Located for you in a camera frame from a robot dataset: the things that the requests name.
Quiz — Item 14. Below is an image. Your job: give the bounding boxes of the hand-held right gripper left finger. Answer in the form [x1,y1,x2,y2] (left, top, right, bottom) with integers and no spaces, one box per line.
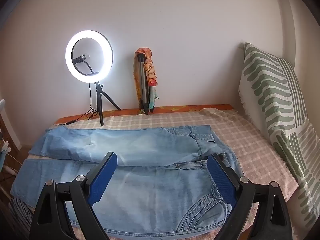
[29,151,118,240]

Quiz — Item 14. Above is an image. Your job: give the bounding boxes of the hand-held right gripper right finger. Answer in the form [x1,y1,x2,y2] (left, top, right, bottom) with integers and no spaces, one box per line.
[207,153,293,240]

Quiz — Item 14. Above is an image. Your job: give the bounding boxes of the light blue denim pants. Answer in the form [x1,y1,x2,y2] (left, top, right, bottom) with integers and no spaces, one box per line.
[10,125,244,234]

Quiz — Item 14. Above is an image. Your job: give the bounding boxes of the black mini tripod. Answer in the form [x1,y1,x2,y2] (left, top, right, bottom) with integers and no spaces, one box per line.
[94,81,122,127]

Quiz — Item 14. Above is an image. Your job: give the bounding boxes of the striped cloth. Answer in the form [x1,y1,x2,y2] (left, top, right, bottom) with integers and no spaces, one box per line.
[9,197,34,230]

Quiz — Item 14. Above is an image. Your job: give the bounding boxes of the green white patterned pillow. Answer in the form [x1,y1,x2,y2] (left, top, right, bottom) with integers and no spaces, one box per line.
[238,42,320,230]

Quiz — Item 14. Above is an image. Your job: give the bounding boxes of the silver folded tripod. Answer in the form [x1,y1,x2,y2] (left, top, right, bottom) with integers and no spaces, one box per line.
[136,54,157,114]

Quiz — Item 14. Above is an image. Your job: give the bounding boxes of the black cable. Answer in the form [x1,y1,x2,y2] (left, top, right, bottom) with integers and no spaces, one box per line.
[64,82,98,126]

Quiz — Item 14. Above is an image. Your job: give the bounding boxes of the white cable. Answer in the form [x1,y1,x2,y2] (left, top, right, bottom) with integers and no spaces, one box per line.
[0,152,20,177]

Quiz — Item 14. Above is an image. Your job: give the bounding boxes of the white ring light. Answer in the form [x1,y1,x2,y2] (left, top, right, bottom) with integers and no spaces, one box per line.
[65,30,114,83]

